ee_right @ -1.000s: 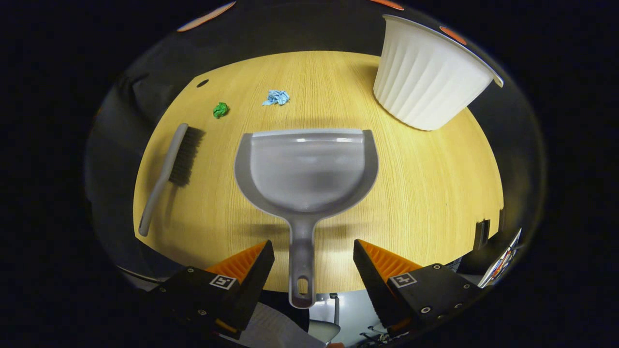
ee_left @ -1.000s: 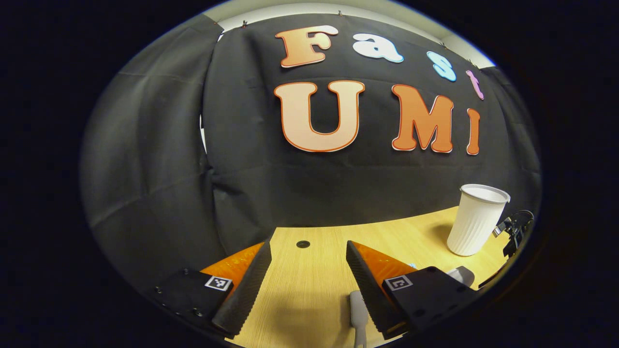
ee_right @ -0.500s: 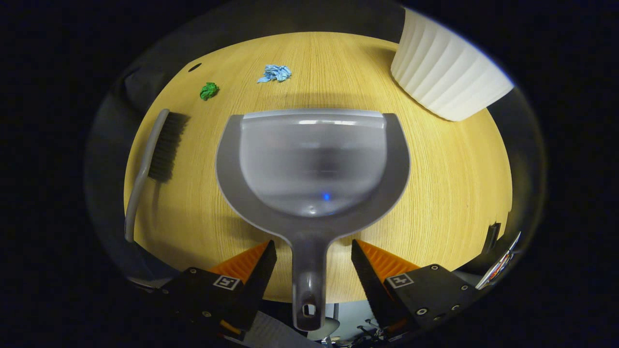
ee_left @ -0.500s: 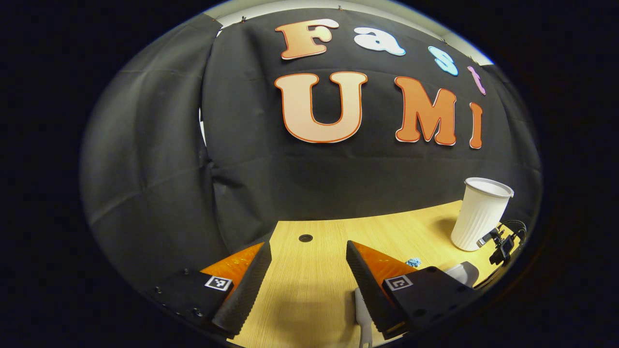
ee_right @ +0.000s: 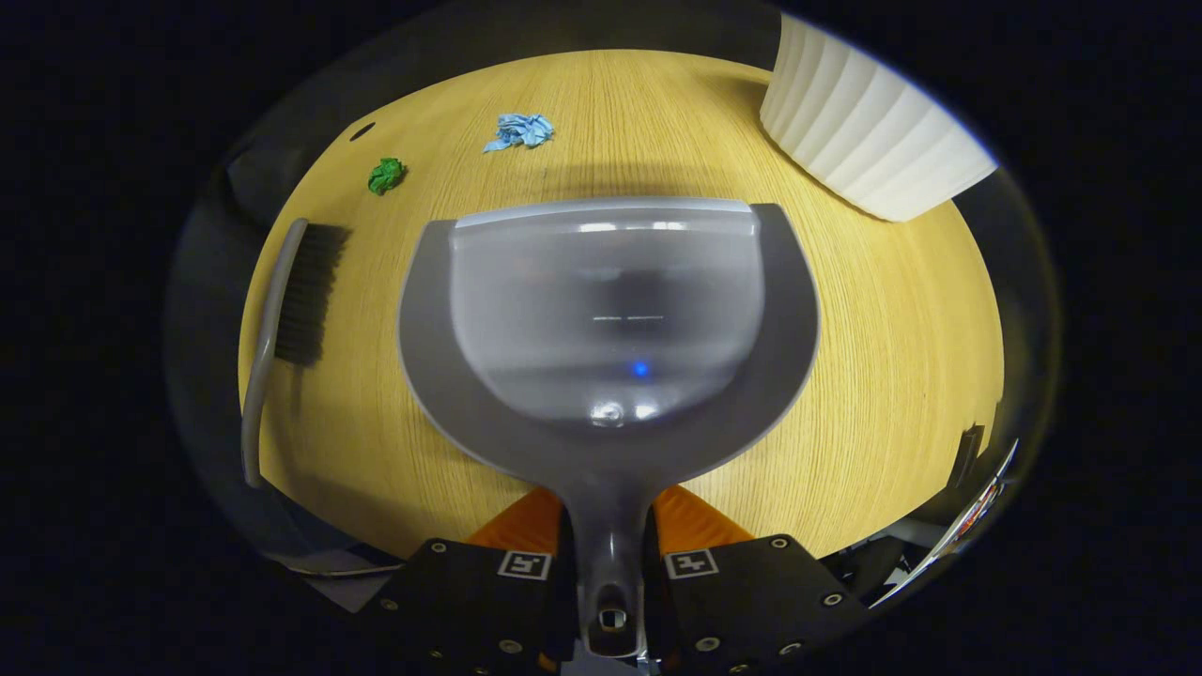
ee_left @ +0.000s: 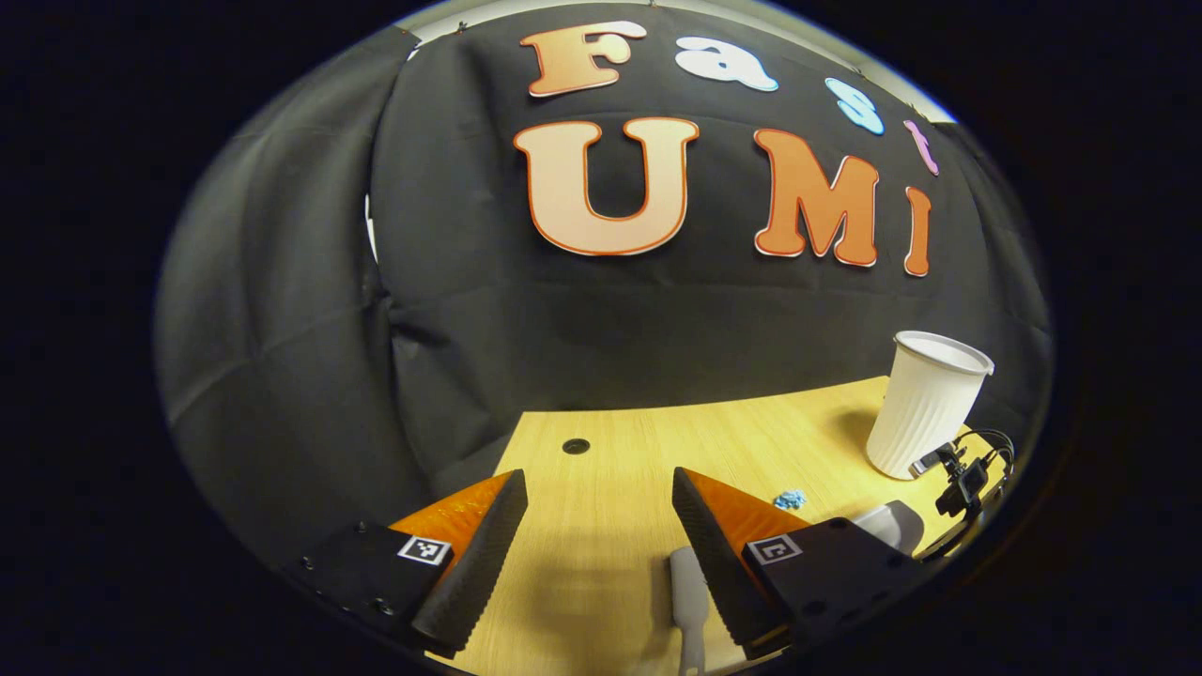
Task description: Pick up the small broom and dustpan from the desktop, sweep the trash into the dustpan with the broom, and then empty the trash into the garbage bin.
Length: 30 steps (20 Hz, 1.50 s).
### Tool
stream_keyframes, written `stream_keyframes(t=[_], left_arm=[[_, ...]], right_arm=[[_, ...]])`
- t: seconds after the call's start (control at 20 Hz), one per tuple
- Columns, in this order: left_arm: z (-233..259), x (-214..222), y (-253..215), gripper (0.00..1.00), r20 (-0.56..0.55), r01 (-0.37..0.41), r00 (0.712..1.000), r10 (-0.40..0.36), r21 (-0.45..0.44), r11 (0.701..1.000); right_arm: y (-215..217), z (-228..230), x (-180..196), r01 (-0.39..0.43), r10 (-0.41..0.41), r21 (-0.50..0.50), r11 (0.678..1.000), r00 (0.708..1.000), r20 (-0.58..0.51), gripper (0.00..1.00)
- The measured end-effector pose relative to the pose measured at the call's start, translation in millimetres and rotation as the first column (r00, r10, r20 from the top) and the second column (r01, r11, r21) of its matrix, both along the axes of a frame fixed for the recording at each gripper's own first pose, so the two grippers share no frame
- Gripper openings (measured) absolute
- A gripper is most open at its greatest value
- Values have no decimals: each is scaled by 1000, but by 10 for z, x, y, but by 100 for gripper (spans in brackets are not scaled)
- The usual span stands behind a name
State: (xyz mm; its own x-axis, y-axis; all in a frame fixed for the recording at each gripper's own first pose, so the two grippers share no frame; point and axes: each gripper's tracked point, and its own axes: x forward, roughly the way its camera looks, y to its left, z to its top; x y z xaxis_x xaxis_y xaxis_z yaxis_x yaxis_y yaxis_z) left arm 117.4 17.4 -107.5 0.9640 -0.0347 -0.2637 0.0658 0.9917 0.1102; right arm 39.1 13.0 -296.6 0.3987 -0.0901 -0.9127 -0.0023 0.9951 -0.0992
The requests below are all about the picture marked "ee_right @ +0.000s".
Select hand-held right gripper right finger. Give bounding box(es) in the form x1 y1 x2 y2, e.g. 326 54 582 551
643 484 870 676

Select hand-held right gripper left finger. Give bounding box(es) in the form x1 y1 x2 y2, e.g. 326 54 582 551
362 485 576 676

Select grey dustpan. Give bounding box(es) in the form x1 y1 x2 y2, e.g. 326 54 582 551
397 196 821 658

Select small grey broom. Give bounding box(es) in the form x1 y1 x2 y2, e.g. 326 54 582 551
241 218 353 489

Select blue paper trash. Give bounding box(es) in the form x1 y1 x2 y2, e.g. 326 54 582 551
483 113 555 154

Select white ribbed garbage bin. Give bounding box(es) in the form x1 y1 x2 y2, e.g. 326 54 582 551
759 11 999 223

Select wooden desktop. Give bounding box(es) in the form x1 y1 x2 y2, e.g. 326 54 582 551
238 49 1006 560

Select white printed board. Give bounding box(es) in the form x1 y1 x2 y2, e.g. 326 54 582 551
869 439 1020 609

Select small black box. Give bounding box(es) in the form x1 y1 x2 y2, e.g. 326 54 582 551
953 424 987 489

